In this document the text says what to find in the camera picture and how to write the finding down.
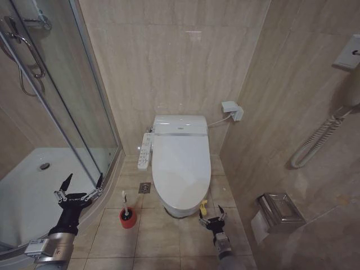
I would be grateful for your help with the chrome shower fixture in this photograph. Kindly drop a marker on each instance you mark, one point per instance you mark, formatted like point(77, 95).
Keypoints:
point(39, 22)

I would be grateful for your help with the grey wall socket box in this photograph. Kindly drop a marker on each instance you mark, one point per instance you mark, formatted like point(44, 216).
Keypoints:
point(232, 109)

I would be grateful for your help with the white bidet control panel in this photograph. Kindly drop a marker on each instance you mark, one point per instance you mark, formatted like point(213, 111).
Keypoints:
point(144, 153)

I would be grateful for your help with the white toilet lid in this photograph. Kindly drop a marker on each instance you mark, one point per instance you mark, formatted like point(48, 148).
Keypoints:
point(181, 166)

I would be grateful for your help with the glass shower enclosure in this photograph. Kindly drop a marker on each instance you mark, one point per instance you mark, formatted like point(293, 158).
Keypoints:
point(84, 42)

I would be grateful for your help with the stainless toilet paper holder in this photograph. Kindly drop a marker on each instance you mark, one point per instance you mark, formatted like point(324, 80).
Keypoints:
point(281, 211)

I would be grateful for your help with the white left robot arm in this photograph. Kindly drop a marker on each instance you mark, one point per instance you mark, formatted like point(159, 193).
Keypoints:
point(53, 247)

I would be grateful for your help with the silver flush lever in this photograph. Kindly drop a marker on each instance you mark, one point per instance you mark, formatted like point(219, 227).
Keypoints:
point(149, 129)

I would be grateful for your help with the white toilet paper sheet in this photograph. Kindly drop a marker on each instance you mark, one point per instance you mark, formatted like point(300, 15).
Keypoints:
point(258, 227)

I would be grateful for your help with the white wall phone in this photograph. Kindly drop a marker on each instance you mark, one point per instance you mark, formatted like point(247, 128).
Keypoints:
point(347, 56)

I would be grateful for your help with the square metal floor drain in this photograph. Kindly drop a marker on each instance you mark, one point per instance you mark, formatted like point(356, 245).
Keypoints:
point(145, 188)

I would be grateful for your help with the white shower tray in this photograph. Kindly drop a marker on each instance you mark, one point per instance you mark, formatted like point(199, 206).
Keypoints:
point(22, 185)

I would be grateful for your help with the small yellow plastic object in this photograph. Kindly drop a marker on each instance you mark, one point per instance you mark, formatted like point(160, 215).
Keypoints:
point(203, 207)

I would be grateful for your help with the white black toilet brush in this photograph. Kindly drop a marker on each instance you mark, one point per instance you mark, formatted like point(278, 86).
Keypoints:
point(125, 205)

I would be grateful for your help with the white toilet bowl base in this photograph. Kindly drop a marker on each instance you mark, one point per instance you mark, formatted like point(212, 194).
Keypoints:
point(180, 211)

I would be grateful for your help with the round shower tray drain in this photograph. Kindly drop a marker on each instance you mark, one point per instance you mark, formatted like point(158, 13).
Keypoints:
point(44, 165)

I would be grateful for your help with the red toilet brush holder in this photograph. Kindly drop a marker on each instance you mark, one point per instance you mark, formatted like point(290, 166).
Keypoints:
point(128, 222)

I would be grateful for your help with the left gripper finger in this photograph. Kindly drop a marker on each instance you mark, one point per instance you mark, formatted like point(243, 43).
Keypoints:
point(98, 185)
point(65, 186)

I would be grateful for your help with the white toilet rear unit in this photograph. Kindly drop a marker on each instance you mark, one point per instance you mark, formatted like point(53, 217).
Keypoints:
point(180, 125)

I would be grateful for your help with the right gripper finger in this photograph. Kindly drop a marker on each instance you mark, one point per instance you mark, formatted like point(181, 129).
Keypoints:
point(203, 220)
point(222, 213)

